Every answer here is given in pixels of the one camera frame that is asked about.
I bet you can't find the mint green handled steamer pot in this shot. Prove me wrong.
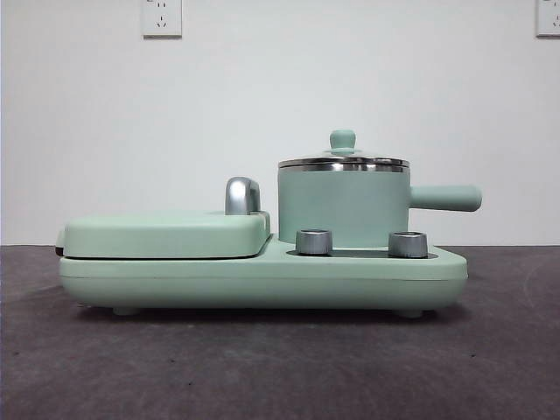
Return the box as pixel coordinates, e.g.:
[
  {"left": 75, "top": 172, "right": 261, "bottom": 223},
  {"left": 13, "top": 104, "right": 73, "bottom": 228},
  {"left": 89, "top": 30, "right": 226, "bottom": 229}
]
[{"left": 277, "top": 159, "right": 484, "bottom": 247}]

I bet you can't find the glass lid with green knob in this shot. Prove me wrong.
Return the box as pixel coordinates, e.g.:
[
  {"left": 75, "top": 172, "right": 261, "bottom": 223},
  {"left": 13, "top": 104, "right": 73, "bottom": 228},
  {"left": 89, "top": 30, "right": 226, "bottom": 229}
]
[{"left": 278, "top": 129, "right": 410, "bottom": 169}]

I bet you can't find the mint green breakfast machine base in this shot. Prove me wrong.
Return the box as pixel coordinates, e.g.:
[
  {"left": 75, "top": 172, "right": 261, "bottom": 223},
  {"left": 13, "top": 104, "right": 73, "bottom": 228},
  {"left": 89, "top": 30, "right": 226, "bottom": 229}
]
[{"left": 59, "top": 231, "right": 469, "bottom": 319}]

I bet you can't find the white wall socket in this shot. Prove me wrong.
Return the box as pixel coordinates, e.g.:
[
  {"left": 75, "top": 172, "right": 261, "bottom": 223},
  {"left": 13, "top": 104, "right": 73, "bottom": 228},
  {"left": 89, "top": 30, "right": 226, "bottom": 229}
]
[
  {"left": 535, "top": 0, "right": 560, "bottom": 39},
  {"left": 141, "top": 0, "right": 184, "bottom": 39}
]

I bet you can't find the green griddle cover, chrome handle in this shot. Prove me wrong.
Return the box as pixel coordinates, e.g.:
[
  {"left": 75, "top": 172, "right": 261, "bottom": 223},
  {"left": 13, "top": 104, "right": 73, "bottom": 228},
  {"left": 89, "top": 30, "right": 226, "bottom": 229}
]
[{"left": 55, "top": 176, "right": 272, "bottom": 259}]

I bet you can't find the silver control knob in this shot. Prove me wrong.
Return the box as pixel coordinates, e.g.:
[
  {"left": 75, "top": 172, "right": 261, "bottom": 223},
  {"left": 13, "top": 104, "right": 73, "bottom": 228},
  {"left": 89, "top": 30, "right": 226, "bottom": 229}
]
[
  {"left": 388, "top": 230, "right": 428, "bottom": 258},
  {"left": 295, "top": 227, "right": 333, "bottom": 256}
]

